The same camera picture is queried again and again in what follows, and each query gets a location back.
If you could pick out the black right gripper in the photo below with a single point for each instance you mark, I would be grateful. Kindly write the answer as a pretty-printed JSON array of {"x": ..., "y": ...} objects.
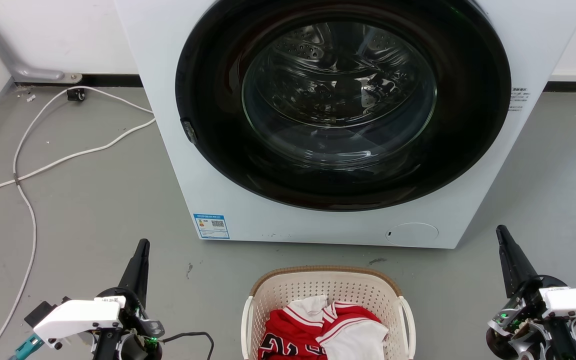
[{"x": 520, "y": 312}]

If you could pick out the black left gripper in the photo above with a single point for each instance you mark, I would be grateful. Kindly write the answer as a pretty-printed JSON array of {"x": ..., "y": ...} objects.
[{"x": 135, "y": 320}]

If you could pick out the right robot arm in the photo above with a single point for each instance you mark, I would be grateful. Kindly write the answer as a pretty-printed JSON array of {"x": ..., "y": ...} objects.
[{"x": 565, "y": 342}]

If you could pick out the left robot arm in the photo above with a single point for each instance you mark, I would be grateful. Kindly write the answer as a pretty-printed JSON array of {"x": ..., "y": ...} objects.
[{"x": 105, "y": 347}]

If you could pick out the cream perforated laundry basket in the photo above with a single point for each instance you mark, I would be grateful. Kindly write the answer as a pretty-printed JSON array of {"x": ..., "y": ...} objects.
[{"x": 328, "y": 285}]

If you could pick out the white front-load washing machine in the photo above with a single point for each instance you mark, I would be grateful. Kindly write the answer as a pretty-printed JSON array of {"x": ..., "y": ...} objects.
[{"x": 468, "y": 210}]

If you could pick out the blue energy label sticker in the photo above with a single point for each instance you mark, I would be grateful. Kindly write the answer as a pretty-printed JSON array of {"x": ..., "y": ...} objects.
[{"x": 211, "y": 226}]

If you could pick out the round white filter cover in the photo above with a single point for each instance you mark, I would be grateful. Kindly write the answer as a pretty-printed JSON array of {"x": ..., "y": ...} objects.
[{"x": 412, "y": 234}]

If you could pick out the chrome washer door latch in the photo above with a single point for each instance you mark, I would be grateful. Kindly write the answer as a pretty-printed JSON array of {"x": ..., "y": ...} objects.
[{"x": 189, "y": 132}]

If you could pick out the red and white jersey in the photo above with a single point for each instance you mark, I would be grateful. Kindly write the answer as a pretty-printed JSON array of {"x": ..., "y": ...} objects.
[{"x": 288, "y": 335}]

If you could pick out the grey text label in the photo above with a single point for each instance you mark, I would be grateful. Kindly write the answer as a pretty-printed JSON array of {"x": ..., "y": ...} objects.
[{"x": 519, "y": 99}]

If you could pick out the white cloth garment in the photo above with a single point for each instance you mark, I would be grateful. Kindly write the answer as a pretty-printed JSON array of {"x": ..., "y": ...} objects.
[{"x": 355, "y": 342}]

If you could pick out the round black glass washer door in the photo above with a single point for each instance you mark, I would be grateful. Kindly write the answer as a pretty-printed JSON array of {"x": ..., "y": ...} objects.
[{"x": 218, "y": 75}]

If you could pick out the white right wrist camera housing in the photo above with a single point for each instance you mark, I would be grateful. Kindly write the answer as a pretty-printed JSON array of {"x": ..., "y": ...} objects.
[{"x": 575, "y": 300}]

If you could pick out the grey wall pipe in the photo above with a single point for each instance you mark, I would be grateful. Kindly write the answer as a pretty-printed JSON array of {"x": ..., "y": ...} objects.
[{"x": 18, "y": 67}]

